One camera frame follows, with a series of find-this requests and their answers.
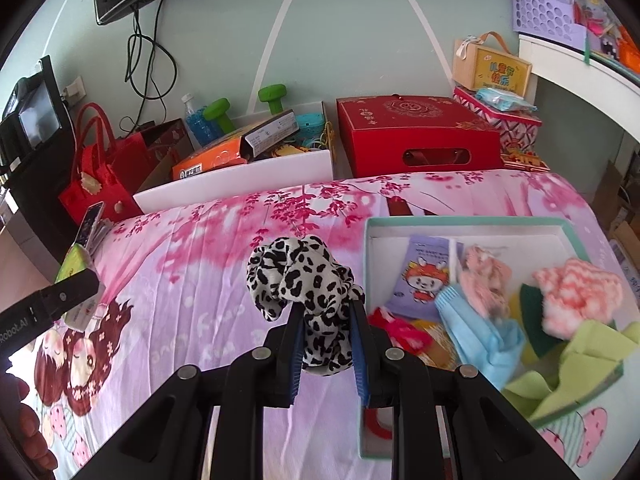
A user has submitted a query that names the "black cable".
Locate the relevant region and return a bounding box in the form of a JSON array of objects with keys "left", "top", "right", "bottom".
[{"left": 125, "top": 0, "right": 178, "bottom": 131}]

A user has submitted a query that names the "colourful toy pile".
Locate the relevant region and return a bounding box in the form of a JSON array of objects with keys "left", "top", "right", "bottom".
[{"left": 570, "top": 0, "right": 640, "bottom": 73}]

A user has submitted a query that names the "pink white striped towel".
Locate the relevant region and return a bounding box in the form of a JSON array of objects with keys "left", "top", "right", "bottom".
[{"left": 532, "top": 257, "right": 625, "bottom": 338}]

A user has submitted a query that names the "light green cloth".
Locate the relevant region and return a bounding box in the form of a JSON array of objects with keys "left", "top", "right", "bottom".
[{"left": 502, "top": 319, "right": 640, "bottom": 428}]

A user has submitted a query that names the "red tape roll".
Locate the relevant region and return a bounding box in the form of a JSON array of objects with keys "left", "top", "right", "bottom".
[{"left": 364, "top": 407, "right": 396, "bottom": 441}]

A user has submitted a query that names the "smartphone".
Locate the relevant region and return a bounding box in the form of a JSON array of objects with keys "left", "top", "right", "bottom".
[{"left": 75, "top": 201, "right": 106, "bottom": 251}]

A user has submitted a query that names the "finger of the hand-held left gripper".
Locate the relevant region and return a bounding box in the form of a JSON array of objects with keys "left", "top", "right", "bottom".
[{"left": 36, "top": 268, "right": 101, "bottom": 318}]

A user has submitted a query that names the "teal round gadget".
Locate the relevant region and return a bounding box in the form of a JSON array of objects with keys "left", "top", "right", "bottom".
[{"left": 295, "top": 112, "right": 326, "bottom": 143}]

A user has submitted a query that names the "light blue packet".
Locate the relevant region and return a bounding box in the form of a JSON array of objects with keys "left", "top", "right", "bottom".
[{"left": 474, "top": 86, "right": 536, "bottom": 112}]

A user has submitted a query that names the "leopard print scrunchie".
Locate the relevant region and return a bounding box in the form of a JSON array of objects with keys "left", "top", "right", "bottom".
[{"left": 246, "top": 235, "right": 366, "bottom": 377}]

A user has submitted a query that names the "white phone stand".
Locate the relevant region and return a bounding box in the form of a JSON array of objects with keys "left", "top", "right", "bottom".
[{"left": 92, "top": 217, "right": 113, "bottom": 248}]

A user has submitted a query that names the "yellow gift box with handle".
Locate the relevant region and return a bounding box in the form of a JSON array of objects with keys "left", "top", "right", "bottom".
[{"left": 452, "top": 31, "right": 533, "bottom": 98}]

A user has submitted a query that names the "blue liquid plastic bottle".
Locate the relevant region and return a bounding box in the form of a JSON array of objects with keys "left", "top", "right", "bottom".
[{"left": 181, "top": 92, "right": 211, "bottom": 148}]

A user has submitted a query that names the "brown wooden cabinet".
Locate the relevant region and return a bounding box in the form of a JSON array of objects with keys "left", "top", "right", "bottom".
[{"left": 0, "top": 200, "right": 63, "bottom": 306}]

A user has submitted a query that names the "teal rimmed box lid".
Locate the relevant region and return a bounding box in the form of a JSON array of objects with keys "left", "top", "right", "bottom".
[{"left": 359, "top": 216, "right": 628, "bottom": 461}]

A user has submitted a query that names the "red gift box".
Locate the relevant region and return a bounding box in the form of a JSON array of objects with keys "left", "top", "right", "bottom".
[{"left": 336, "top": 94, "right": 503, "bottom": 178}]

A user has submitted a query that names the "white wall outlet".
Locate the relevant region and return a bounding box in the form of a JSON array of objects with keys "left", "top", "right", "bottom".
[{"left": 62, "top": 76, "right": 88, "bottom": 103}]

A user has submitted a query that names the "white foam board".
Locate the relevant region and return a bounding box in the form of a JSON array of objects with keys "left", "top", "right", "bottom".
[{"left": 132, "top": 149, "right": 335, "bottom": 215}]

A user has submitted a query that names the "dark red paper bag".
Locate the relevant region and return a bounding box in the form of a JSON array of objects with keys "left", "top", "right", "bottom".
[{"left": 120, "top": 119, "right": 196, "bottom": 193}]

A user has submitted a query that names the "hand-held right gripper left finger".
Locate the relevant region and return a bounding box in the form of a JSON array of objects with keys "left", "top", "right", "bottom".
[{"left": 75, "top": 302, "right": 306, "bottom": 480}]

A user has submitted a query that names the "green tissue packet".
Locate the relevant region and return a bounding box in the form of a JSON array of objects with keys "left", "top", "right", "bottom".
[{"left": 54, "top": 242, "right": 108, "bottom": 332}]

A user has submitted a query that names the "white curved shelf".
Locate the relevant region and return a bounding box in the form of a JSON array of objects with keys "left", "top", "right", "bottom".
[{"left": 517, "top": 32, "right": 640, "bottom": 201}]

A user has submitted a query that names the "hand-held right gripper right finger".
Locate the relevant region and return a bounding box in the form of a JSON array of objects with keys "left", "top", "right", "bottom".
[{"left": 348, "top": 300, "right": 581, "bottom": 480}]

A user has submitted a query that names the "pale pink fuzzy cloth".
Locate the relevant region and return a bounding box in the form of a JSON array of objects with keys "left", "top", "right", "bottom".
[{"left": 459, "top": 245, "right": 513, "bottom": 318}]

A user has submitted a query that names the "red felt handbag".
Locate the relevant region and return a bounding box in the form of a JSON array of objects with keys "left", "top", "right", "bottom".
[{"left": 59, "top": 102, "right": 146, "bottom": 226}]

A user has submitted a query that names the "red white patterned box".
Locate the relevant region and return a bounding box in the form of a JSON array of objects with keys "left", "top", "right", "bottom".
[{"left": 452, "top": 85, "right": 543, "bottom": 153}]

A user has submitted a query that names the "red gold paper ornament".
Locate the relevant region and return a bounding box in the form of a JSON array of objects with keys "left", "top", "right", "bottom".
[{"left": 501, "top": 147, "right": 551, "bottom": 173}]

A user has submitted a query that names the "purple perforated basket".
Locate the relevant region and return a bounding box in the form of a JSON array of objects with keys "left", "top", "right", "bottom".
[{"left": 509, "top": 0, "right": 591, "bottom": 51}]

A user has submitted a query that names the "orange cardboard box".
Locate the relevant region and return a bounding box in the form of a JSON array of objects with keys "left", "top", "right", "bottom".
[{"left": 171, "top": 112, "right": 301, "bottom": 182}]

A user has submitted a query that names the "person's left hand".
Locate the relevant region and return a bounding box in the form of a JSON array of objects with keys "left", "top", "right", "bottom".
[{"left": 10, "top": 375, "right": 58, "bottom": 473}]

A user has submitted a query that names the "blue face mask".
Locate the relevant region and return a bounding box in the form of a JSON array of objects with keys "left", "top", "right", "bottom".
[{"left": 434, "top": 282, "right": 526, "bottom": 391}]

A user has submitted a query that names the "red pink fuzzy hair tie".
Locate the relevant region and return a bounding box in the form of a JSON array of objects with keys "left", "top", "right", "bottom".
[{"left": 367, "top": 307, "right": 435, "bottom": 356}]

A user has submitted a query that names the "printed cartoon bedsheet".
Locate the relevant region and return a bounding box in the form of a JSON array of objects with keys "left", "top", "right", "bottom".
[{"left": 10, "top": 170, "right": 640, "bottom": 480}]

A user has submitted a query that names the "black machine with screen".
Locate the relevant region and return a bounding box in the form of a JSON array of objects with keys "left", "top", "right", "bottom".
[{"left": 0, "top": 55, "right": 68, "bottom": 161}]

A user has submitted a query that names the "green dumbbell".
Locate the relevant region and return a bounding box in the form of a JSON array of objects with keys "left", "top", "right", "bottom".
[
  {"left": 202, "top": 97, "right": 232, "bottom": 136},
  {"left": 257, "top": 85, "right": 287, "bottom": 117}
]

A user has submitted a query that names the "green yellow scouring sponge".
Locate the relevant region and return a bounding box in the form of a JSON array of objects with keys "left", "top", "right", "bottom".
[{"left": 517, "top": 282, "right": 566, "bottom": 358}]

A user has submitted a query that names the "purple baby wipes packet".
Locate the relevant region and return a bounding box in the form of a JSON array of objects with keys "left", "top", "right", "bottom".
[{"left": 385, "top": 235, "right": 458, "bottom": 323}]

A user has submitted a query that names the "black cabinet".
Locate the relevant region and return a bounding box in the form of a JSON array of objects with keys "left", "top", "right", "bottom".
[{"left": 0, "top": 160, "right": 76, "bottom": 221}]

